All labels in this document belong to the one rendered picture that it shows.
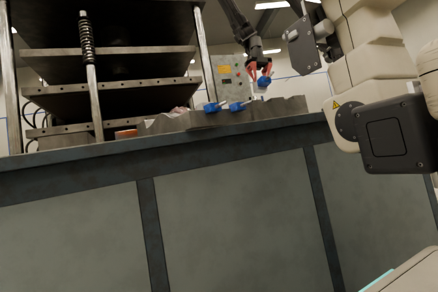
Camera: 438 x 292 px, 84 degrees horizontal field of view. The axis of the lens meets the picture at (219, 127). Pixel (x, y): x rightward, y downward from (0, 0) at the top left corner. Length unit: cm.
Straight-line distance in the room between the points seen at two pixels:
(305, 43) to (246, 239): 66
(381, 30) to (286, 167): 53
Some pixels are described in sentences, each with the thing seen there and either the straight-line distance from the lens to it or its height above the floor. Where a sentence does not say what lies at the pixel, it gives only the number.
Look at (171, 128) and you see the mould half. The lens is 88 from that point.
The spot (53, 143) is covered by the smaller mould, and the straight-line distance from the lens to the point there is 101.
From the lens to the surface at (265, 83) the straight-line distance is 100.
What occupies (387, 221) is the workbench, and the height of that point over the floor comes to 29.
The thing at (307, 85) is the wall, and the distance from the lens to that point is 908.
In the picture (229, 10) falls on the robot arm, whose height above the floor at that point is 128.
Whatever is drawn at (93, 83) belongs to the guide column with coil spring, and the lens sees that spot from 171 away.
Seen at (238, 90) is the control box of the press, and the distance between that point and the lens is 196.
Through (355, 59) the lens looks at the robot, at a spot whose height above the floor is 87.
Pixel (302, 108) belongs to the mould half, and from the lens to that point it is 109.
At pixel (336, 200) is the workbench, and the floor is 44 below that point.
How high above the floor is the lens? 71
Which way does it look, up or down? 6 degrees up
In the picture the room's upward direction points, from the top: 10 degrees counter-clockwise
